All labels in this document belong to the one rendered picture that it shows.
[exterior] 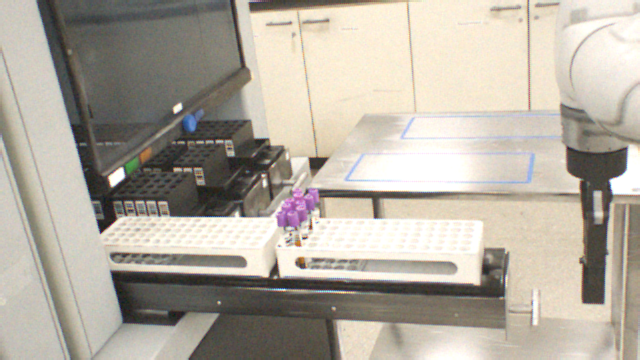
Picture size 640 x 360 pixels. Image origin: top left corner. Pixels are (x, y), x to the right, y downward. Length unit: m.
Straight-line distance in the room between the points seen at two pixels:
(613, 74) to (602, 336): 1.20
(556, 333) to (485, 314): 0.85
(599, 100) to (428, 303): 0.41
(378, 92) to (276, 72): 0.51
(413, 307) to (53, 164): 0.54
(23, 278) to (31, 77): 0.26
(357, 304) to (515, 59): 2.36
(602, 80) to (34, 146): 0.71
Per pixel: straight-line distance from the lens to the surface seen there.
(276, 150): 1.61
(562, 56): 0.91
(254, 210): 1.46
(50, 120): 1.07
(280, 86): 3.56
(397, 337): 1.87
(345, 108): 3.50
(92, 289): 1.15
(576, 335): 1.88
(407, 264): 1.11
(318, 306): 1.09
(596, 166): 0.97
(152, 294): 1.19
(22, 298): 1.03
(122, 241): 1.21
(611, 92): 0.75
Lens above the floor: 1.36
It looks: 22 degrees down
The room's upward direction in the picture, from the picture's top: 7 degrees counter-clockwise
